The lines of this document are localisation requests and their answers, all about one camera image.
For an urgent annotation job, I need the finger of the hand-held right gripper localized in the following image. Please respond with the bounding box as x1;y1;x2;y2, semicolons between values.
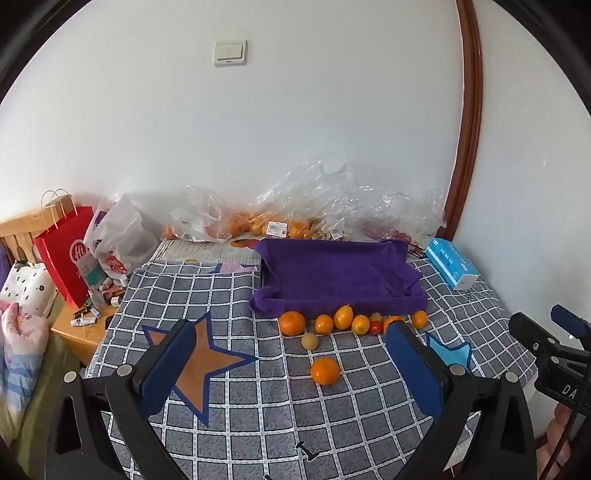
550;305;591;340
509;312;561;356

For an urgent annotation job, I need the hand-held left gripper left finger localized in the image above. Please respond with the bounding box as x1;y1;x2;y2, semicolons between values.
44;318;199;480

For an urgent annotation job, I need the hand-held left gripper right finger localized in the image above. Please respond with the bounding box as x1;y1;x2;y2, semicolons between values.
384;319;539;480

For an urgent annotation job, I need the large mandarin orange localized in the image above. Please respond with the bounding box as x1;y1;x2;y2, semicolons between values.
279;311;307;336
310;357;341;386

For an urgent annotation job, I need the purple towel-lined tray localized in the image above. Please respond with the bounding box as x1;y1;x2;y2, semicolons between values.
248;237;428;319

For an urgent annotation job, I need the person's right hand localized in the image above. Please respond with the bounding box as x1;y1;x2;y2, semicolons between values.
538;406;578;472

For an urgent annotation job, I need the pile of small bottles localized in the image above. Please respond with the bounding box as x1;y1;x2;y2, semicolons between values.
70;276;127;328

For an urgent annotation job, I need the blue tissue box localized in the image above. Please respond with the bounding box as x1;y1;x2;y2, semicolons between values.
424;237;479;291

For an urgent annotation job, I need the wooden nightstand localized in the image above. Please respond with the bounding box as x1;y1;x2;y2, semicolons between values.
50;300;122;365

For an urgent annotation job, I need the printed foam mat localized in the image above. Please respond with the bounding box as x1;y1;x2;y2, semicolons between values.
152;237;264;266

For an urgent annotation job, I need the grey checkered star blanket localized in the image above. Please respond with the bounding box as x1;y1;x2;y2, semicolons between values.
83;240;541;480

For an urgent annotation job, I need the green bed sheet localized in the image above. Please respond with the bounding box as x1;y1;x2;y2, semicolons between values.
0;318;93;462

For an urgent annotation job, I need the pile of bagged oranges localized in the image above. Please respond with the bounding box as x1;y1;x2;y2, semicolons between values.
164;222;227;241

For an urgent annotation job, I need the white plastic bag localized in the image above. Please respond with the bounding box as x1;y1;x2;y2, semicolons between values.
83;194;162;280

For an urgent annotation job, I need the pile of bagged red tomatoes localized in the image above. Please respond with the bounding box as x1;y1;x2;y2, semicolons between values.
365;224;416;245

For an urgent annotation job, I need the pink striped quilt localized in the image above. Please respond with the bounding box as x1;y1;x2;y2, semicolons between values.
0;302;51;416

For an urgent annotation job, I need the red paper bag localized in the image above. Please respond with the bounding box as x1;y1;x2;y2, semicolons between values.
33;188;100;309

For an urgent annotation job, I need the pile of bagged small mandarins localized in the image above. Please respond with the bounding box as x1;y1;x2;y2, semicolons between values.
227;210;319;241

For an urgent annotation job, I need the white spotted pillow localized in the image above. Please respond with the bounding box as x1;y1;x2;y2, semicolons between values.
0;261;58;317

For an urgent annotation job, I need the wooden headboard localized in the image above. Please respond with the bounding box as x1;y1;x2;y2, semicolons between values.
0;210;56;278

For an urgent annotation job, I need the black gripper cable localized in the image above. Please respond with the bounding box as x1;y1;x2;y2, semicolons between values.
538;401;583;480

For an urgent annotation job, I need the brown wooden door frame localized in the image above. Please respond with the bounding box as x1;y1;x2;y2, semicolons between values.
445;0;484;241

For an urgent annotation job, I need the white light switch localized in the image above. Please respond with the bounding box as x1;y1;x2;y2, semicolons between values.
213;40;248;68

